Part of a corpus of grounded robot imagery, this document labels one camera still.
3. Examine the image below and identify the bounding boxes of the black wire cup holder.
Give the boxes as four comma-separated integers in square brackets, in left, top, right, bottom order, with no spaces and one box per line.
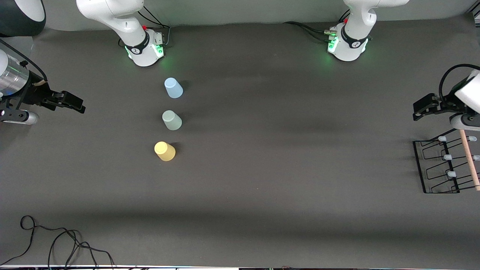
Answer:
[413,129,480,194]

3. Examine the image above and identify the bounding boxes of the pale green plastic cup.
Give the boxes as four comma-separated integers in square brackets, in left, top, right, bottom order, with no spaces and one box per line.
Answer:
[162,110,183,131]

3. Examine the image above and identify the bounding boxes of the yellow plastic cup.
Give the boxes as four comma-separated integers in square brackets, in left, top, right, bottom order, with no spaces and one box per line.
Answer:
[154,141,176,162]

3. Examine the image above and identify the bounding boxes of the light blue plastic cup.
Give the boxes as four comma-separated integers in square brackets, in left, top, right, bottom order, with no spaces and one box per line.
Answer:
[164,77,184,99]

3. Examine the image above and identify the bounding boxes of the dark grey table cloth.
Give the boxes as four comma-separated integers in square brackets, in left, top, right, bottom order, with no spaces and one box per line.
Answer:
[0,15,480,269]

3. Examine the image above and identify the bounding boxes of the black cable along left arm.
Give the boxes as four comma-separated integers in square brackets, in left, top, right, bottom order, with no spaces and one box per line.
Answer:
[439,64,480,106]

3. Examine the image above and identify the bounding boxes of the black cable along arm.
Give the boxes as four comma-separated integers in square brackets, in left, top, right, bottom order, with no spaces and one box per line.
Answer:
[0,39,48,83]
[439,64,480,106]

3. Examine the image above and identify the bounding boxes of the black cable along right arm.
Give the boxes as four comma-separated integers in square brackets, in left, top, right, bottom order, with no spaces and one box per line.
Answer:
[0,39,48,83]

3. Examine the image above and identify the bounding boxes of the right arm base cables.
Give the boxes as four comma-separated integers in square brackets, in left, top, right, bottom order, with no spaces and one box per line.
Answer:
[119,4,171,48]

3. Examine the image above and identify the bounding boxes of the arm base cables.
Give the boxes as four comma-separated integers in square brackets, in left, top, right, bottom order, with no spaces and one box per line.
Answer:
[283,10,351,42]
[119,4,171,48]

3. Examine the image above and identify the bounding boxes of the loose thin black cable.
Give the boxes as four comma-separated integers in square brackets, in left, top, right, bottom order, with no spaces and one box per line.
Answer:
[0,215,117,269]

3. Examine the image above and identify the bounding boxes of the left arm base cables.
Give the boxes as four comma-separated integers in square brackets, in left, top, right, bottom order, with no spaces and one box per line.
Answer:
[283,10,351,42]

